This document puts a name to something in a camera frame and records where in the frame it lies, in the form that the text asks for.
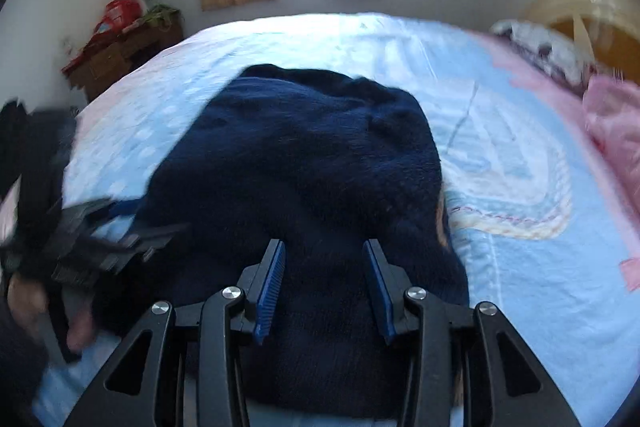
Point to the black folding chair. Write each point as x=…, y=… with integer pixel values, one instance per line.
x=30, y=127

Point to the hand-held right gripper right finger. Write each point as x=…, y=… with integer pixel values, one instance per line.
x=380, y=292

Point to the person's left hand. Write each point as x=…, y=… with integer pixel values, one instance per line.
x=30, y=304

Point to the wooden side cabinet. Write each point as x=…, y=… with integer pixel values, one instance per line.
x=115, y=62

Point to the red plastic bag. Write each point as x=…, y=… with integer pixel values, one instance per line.
x=120, y=14

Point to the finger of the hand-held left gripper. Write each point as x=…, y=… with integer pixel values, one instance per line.
x=100, y=209
x=155, y=237

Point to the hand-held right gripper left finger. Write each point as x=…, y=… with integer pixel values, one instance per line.
x=270, y=292

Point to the pink blanket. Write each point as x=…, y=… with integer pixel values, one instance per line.
x=612, y=127

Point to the green cloth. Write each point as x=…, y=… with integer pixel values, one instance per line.
x=161, y=13

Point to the wooden headboard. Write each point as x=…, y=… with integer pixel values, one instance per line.
x=565, y=4

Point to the bed with printed sheet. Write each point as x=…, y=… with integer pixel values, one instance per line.
x=525, y=282

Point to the navy striped sweater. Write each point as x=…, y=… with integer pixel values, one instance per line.
x=310, y=157

